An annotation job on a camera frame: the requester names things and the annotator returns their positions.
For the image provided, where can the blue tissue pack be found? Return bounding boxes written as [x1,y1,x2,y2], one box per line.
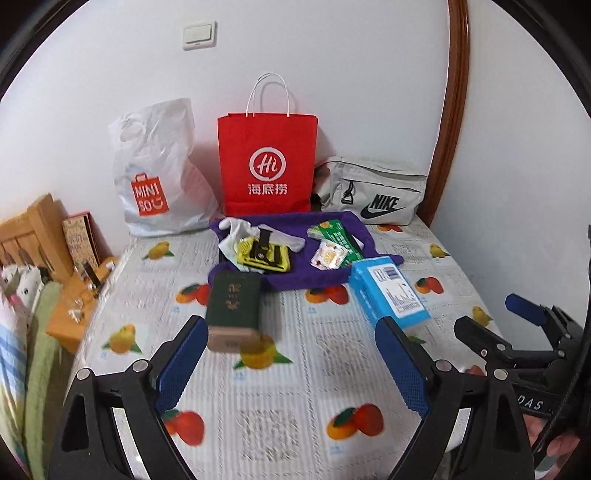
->
[349,257,431,329]

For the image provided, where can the dark green box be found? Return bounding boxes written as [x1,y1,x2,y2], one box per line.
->
[205,271,262,353]

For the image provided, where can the fruit print snack packet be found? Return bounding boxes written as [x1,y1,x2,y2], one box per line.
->
[311,239,348,270]

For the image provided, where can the yellow mesh pouch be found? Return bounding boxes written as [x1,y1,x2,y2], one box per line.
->
[236,237,290,273]

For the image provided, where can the green wet wipe packet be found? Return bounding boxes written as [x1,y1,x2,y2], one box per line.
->
[307,220,363,268]

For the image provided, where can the person's right hand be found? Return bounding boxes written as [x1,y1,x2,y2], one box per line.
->
[524,415,580,479]

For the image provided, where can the fruit print tablecloth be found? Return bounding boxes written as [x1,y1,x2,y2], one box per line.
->
[68,216,509,480]

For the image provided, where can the orange cardboard box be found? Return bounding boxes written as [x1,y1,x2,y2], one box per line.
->
[45,272,98,355]

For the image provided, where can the green blanket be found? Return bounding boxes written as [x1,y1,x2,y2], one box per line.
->
[24,281,73,479]

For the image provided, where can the purple fleece cloth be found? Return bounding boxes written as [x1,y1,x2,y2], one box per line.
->
[209,210,406,292]

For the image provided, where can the patterned brown notebook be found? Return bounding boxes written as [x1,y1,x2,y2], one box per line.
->
[62,211,101,273]

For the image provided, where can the grey Nike waist bag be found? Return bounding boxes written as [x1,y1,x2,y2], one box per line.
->
[315,156,427,226]

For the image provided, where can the white Miniso plastic bag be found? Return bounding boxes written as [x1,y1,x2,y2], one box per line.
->
[108,98,219,237]

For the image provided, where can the wooden headboard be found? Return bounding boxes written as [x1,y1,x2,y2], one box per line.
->
[0,194,74,283]

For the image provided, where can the red Haidilao paper bag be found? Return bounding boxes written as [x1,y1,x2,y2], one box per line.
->
[217,89,318,217]

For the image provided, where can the brown wooden door frame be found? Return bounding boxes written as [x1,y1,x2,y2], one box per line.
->
[418,0,471,226]

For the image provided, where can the white wall switch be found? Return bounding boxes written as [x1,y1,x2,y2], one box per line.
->
[182,21,217,51]

